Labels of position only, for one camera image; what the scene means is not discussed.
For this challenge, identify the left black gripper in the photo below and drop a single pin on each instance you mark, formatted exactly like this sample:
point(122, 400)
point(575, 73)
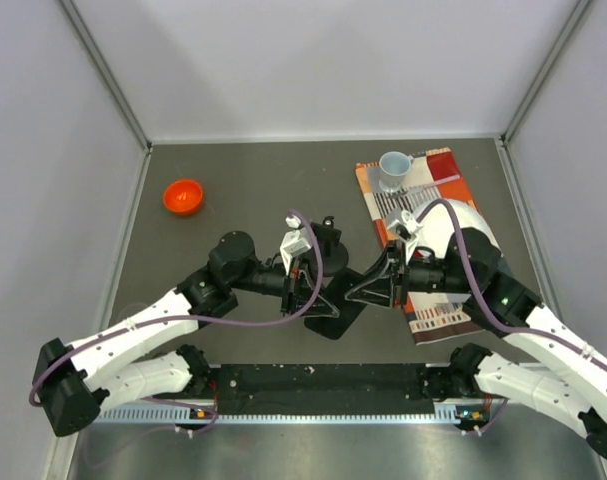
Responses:
point(299, 286)

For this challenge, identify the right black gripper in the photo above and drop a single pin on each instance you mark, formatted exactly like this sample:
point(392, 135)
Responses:
point(386, 290)

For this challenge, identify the black smartphone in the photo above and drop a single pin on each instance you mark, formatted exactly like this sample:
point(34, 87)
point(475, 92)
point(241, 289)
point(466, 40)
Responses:
point(335, 328)

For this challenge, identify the black phone stand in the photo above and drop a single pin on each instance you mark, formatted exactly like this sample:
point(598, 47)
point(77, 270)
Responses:
point(334, 254)

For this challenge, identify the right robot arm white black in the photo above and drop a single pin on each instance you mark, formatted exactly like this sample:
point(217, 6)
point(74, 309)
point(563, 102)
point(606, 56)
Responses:
point(465, 261)

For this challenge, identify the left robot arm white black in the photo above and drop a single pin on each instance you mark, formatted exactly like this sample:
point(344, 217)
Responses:
point(75, 382)

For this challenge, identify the white plate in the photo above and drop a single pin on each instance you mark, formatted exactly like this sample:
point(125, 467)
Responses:
point(437, 228)

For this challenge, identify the light blue cup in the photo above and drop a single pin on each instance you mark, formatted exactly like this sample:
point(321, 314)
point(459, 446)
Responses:
point(394, 167)

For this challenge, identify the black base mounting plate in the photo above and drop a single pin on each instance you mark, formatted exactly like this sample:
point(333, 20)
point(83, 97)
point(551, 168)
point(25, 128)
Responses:
point(328, 388)

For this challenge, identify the patterned orange placemat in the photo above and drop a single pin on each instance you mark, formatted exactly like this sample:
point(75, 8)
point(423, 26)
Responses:
point(432, 317)

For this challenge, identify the orange bowl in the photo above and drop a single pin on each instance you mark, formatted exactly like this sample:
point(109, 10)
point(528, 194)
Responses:
point(183, 197)

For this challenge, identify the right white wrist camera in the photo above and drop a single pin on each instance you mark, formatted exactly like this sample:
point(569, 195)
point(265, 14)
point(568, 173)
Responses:
point(405, 227)

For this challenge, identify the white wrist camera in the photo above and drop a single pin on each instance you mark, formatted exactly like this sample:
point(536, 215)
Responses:
point(405, 227)
point(295, 242)

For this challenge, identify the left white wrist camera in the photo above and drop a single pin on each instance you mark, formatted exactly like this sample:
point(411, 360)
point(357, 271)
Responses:
point(295, 242)

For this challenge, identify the grey slotted cable duct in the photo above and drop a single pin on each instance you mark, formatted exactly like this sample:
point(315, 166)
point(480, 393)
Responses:
point(149, 413)

